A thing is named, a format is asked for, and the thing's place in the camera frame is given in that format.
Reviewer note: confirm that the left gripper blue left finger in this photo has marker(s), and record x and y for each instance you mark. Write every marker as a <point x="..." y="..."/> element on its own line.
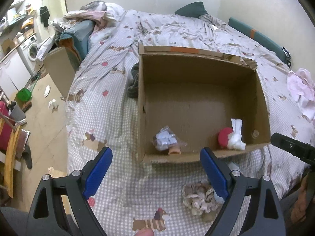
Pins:
<point x="94" y="171"/>

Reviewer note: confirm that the tall cardboard box bedside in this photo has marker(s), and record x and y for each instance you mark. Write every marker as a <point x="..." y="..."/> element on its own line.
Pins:
<point x="61" y="64"/>

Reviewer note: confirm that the open cardboard box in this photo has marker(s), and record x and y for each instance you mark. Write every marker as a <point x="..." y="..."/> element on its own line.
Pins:
<point x="196" y="93"/>

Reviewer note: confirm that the red suitcase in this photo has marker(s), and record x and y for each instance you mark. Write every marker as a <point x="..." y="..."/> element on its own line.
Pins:
<point x="6" y="130"/>

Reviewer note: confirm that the small tan rubber toy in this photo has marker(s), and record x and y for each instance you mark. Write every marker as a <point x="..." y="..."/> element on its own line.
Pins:
<point x="174" y="150"/>

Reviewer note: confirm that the dark striped cloth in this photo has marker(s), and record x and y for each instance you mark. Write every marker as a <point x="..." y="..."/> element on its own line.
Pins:
<point x="132" y="90"/>

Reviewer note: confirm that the pink white crumpled garment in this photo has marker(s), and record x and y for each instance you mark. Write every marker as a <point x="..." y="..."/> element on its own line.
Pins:
<point x="301" y="87"/>

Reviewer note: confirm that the pile of crumpled bedding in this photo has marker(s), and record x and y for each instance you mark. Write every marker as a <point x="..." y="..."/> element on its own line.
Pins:
<point x="80" y="30"/>

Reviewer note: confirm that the patterned dog print bedspread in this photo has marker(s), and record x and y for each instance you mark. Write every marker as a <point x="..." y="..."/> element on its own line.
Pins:
<point x="99" y="112"/>

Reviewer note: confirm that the teal headboard cushion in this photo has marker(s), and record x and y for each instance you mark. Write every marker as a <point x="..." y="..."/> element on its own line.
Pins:
<point x="282" y="53"/>

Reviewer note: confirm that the pink rubber duck toy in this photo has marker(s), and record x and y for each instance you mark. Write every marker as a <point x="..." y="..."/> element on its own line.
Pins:
<point x="223" y="137"/>

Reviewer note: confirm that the beige knitted soft cloth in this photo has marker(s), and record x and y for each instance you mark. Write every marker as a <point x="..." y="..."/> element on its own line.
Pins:
<point x="201" y="198"/>

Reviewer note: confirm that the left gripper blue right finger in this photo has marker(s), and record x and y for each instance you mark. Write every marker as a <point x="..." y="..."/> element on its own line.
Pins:
<point x="217" y="172"/>

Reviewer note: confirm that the clear plastic packet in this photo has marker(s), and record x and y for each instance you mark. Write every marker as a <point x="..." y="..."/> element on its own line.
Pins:
<point x="166" y="138"/>

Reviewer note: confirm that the white sock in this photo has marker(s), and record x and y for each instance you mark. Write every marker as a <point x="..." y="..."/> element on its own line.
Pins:
<point x="235" y="138"/>

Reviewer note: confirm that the green plastic dustpan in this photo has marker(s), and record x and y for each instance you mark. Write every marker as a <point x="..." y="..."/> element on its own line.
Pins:
<point x="24" y="95"/>

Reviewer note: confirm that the white washing machine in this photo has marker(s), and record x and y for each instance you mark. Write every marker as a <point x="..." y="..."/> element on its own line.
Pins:
<point x="28" y="52"/>

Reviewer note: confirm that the dark green pillow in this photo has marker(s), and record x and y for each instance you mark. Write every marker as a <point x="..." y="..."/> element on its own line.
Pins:
<point x="192" y="10"/>

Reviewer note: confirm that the wooden chair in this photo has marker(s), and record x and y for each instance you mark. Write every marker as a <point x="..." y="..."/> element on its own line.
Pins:
<point x="12" y="156"/>

